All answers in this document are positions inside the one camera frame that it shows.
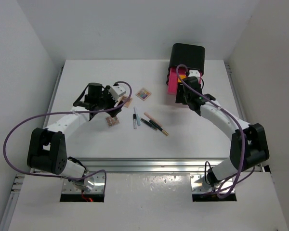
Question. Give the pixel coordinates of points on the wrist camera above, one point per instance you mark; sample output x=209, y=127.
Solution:
x=194, y=73
x=117, y=91

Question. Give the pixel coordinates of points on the aluminium front rail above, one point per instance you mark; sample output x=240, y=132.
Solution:
x=148, y=165

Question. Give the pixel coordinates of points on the light blue mascara tube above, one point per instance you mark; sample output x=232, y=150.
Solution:
x=137, y=116

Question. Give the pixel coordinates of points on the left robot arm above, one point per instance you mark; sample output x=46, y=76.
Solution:
x=47, y=148

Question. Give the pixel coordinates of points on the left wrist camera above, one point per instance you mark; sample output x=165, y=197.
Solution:
x=117, y=91

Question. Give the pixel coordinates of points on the peach eyeshadow palette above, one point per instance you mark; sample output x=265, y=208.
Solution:
x=127, y=100

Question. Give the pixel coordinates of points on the black drawer cabinet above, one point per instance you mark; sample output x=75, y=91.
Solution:
x=192, y=56

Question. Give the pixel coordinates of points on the pink concealer stick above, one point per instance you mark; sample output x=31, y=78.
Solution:
x=151, y=118

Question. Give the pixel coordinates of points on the colourful eyeshadow palette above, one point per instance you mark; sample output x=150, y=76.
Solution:
x=143, y=94

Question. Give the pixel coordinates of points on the black gold mascara tube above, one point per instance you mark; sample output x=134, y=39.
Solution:
x=159, y=127

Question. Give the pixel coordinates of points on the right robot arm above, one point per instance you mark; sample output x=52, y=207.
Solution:
x=248, y=141

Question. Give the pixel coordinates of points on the clear lip gloss tube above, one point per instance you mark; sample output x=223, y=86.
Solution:
x=134, y=121

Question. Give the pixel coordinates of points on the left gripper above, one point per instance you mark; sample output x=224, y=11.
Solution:
x=106, y=92

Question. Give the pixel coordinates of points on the pink top drawer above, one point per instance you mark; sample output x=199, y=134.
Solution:
x=173, y=81

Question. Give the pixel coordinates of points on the dark green eyeliner pen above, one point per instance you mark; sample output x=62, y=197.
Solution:
x=148, y=124

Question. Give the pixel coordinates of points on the brown concealer palette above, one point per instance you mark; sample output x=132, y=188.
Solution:
x=112, y=121

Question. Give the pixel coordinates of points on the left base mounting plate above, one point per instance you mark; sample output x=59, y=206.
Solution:
x=92, y=185

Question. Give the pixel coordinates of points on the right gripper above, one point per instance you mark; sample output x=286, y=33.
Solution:
x=180, y=98

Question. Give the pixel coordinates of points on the base mounting plate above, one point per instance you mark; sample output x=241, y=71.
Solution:
x=199, y=186
x=92, y=185

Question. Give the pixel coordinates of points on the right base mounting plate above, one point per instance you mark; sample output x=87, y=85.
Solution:
x=199, y=186

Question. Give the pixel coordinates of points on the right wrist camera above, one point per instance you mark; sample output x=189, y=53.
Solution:
x=194, y=73

